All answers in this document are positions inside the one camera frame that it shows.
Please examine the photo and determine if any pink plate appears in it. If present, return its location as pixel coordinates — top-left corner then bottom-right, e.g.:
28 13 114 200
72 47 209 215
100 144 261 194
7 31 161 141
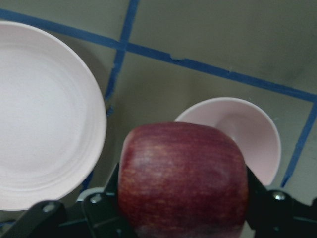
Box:
0 21 106 211

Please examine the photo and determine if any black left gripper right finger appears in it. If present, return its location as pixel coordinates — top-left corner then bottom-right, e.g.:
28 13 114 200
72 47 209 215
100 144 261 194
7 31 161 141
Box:
246 167 317 238

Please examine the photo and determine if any pink bowl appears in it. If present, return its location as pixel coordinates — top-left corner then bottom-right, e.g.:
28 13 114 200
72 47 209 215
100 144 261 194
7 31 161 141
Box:
176 97 281 186

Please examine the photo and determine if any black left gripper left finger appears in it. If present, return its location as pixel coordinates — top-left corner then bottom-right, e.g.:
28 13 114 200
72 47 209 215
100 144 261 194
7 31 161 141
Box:
77 163 135 238

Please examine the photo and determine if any red apple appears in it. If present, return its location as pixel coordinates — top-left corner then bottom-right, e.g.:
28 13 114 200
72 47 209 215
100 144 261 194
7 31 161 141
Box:
118 122 248 238

